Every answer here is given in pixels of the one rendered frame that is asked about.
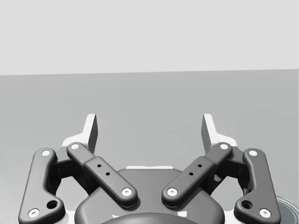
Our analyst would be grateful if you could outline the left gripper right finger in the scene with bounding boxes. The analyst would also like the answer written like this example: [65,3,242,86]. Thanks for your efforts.
[161,113,282,224]

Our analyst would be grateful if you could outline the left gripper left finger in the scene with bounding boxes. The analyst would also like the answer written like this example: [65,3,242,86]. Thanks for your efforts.
[18,113,138,224]

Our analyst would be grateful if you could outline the green and blue rectangular can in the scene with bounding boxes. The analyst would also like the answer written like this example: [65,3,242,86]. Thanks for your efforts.
[275,196,299,224]

